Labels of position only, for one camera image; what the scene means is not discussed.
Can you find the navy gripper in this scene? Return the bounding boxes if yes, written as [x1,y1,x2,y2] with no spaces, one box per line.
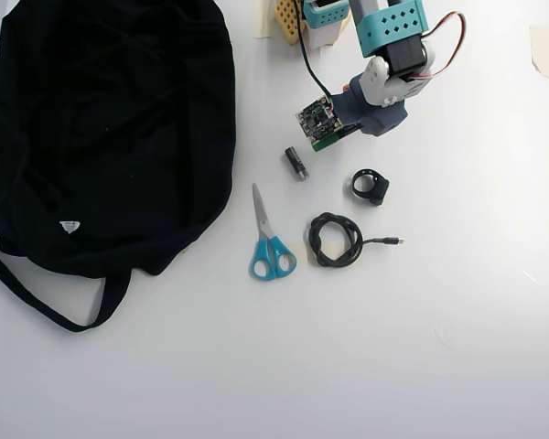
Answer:
[331,72,409,137]

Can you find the green marker with black barrel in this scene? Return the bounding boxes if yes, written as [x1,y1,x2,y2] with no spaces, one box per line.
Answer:
[310,123,361,153]

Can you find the black fabric bag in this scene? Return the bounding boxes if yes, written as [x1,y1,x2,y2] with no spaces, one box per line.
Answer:
[0,0,237,334]

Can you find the yellow perforated base block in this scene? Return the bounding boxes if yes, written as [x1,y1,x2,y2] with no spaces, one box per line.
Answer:
[274,0,308,47]

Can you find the black AA battery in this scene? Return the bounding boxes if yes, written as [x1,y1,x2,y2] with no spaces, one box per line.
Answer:
[283,145,310,183]

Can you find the beige masking tape strip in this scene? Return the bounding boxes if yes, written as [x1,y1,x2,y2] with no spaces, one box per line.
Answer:
[254,0,275,38]
[529,25,549,80]

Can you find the pale yellow tape patch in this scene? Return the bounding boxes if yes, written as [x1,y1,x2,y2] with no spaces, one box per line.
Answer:
[296,240,362,269]

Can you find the bare camera circuit board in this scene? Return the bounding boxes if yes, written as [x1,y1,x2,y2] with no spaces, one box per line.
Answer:
[295,94,342,139]

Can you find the thin black camera cable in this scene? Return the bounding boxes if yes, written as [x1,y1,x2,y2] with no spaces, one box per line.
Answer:
[292,0,334,101]

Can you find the black ring clip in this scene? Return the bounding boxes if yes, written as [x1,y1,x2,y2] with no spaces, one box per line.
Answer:
[350,167,391,207]

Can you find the red and white servo wire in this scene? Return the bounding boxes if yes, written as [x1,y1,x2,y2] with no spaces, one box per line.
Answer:
[409,12,467,84]

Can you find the coiled black usb cable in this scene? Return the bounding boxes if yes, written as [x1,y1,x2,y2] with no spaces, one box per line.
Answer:
[307,211,406,269]

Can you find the blue handled scissors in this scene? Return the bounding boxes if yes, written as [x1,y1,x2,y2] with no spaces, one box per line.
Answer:
[249,182,298,281]

